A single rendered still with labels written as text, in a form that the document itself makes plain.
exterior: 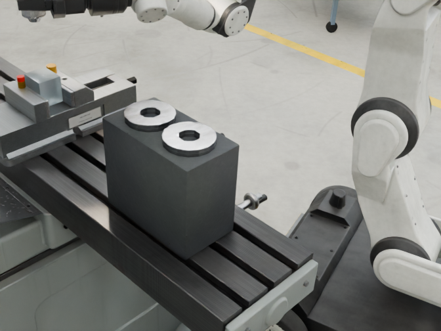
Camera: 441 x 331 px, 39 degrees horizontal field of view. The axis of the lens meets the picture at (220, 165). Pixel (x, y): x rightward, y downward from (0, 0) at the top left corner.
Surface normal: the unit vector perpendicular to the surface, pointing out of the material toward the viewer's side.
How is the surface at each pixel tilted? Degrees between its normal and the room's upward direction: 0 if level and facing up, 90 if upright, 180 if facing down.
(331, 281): 0
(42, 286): 90
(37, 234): 90
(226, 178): 90
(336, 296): 0
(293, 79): 0
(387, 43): 115
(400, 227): 90
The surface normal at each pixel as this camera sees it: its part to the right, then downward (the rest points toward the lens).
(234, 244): 0.04, -0.82
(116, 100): 0.71, 0.43
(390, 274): -0.47, 0.48
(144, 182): -0.70, 0.37
